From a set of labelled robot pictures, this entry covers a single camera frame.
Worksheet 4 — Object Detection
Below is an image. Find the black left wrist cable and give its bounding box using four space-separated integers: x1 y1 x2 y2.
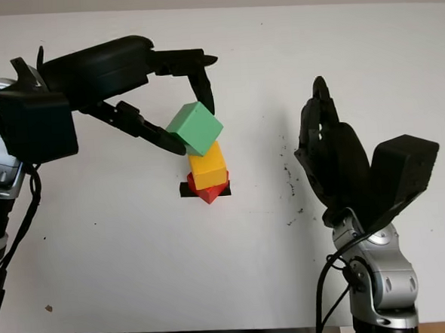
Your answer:
0 162 49 271

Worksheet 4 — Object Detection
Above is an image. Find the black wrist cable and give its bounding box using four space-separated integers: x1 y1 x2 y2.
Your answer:
0 162 49 271
308 236 373 333

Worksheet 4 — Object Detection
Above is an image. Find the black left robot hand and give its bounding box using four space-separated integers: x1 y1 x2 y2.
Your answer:
40 29 225 165

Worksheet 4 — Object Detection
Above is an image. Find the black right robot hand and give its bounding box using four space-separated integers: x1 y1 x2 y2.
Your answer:
289 73 374 229

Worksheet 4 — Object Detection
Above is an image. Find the green cube block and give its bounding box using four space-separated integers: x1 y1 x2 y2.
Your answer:
164 100 226 159

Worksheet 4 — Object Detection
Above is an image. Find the yellow cube block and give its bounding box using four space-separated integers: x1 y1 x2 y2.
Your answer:
186 142 231 191

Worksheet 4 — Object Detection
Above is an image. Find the black tape strip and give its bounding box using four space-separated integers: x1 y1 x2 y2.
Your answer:
179 179 232 199

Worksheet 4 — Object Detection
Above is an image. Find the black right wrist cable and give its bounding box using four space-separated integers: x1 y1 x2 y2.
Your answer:
308 236 373 333

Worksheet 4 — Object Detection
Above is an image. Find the red cube block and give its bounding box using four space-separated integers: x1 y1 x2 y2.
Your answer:
186 169 233 206

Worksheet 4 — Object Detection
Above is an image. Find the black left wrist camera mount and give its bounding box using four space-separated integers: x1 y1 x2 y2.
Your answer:
0 84 80 168

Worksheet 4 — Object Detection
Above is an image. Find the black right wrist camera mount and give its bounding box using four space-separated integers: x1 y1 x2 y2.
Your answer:
356 132 445 234

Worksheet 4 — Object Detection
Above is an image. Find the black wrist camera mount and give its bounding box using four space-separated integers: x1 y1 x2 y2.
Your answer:
0 84 80 168
356 132 445 234

